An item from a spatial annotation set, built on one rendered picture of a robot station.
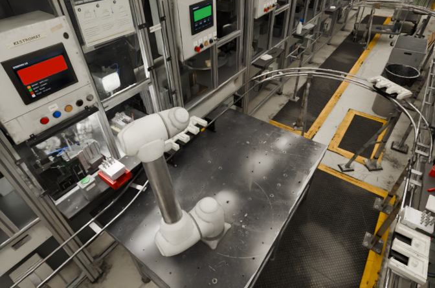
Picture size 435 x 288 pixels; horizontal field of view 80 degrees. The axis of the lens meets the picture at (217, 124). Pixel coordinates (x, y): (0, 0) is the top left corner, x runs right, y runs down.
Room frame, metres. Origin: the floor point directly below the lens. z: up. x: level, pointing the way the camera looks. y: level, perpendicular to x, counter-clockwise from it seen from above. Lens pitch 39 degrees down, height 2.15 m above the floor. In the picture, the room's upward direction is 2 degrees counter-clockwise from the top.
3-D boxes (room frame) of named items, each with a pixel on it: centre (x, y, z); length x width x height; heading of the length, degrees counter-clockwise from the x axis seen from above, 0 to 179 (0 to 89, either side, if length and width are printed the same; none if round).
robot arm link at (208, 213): (0.81, 0.07, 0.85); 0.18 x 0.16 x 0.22; 123
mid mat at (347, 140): (2.38, -1.78, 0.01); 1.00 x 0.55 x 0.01; 143
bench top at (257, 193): (1.24, -0.02, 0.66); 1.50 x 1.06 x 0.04; 143
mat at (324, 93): (4.80, -2.67, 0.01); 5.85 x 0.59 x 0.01; 143
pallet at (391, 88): (2.09, -1.63, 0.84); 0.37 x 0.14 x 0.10; 21
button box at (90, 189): (0.94, 0.75, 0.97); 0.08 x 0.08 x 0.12; 53
